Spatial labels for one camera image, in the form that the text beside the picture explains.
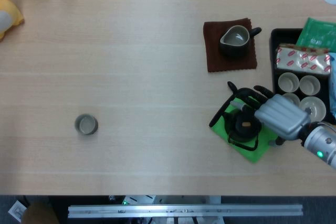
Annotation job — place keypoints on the grey-green ceramic teacup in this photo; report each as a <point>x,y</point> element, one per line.
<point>86,124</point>

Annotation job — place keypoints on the green cloth with black trim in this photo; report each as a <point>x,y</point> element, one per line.
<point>249,155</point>

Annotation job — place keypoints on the black cast-iron teapot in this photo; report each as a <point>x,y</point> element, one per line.
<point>244,127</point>

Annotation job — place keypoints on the aluminium profile rail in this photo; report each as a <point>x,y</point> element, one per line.
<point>183,211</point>

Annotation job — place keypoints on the dark ceramic pitcher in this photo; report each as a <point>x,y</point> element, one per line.
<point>233,48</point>

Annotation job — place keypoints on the green tea packet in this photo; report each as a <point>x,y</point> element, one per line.
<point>315,32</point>

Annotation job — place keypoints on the light blue wipes pack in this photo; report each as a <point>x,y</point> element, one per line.
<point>333,87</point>

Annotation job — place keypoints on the black plastic tray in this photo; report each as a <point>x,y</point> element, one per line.
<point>286,35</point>

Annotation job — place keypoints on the red white snack packet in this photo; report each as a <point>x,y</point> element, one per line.
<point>302,60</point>

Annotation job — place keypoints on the brown cloth mat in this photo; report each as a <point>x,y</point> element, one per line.
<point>215,58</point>

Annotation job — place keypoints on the white cup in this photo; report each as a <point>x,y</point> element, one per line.
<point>288,81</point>
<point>291,97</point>
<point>309,85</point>

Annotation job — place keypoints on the white lidded tea bowl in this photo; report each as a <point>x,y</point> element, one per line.
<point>317,104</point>

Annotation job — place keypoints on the yellow plush toy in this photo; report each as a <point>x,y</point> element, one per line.
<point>8,11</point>

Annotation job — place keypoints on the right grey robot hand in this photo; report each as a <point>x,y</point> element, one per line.
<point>282,117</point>

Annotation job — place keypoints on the orange-brown seat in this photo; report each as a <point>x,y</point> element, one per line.
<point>39,214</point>

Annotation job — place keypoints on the white floor socket box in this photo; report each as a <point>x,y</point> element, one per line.
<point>17,210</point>

